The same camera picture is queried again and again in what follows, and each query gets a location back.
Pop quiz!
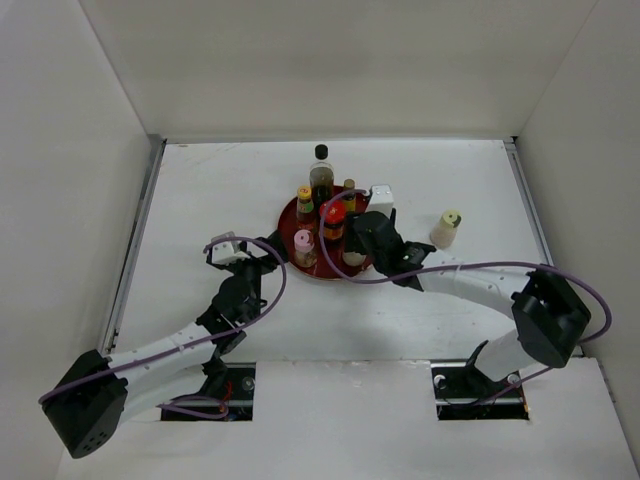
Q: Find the small yellow label bottle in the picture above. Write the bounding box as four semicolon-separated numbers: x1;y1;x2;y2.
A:
342;178;357;213

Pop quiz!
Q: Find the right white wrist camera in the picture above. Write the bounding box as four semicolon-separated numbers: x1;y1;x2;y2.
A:
365;184;394;218

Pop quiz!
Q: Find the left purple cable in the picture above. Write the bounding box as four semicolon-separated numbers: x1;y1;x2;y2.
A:
38;236;288;419

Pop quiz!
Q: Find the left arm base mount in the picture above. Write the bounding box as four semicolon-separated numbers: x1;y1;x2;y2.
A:
160;359;257;422

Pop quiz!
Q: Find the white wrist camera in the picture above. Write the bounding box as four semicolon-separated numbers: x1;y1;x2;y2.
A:
203;231;249;266
365;184;394;218

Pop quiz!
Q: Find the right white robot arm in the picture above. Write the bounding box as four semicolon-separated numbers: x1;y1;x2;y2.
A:
347;212;591;396

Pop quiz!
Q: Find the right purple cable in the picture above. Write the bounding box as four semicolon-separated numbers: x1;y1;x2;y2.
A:
318;187;613;406

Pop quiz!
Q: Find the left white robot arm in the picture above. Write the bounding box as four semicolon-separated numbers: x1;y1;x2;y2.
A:
39;232;288;459

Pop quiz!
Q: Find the yellow lid spice shaker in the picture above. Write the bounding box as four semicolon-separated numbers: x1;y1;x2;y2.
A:
430;209;462;249

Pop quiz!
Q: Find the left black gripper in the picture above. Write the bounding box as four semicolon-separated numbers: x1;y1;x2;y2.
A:
225;229;286;297

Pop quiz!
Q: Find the tall dark soy bottle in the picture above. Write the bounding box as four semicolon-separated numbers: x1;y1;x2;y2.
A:
309;144;334;208

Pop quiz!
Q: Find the red lid sauce jar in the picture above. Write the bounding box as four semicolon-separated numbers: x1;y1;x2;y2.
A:
319;200;346;248

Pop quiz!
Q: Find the purple cable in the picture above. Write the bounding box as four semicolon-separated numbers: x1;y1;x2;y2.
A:
38;236;288;419
318;187;613;406

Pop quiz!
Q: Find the grey lid pepper shaker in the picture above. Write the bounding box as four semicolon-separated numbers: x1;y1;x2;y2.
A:
342;251;366;267

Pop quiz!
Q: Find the pink lid spice shaker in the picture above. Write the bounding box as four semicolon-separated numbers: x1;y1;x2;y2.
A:
293;229;317;268

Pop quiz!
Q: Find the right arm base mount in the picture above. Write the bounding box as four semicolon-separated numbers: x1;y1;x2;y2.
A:
431;341;529;421

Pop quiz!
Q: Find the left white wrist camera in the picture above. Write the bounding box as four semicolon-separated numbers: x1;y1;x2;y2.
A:
203;231;249;266

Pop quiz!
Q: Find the yellow cap sauce bottle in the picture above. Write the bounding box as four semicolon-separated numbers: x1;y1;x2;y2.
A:
296;186;317;234

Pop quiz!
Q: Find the red round tray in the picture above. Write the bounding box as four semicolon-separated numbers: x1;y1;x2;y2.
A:
277;193;372;280

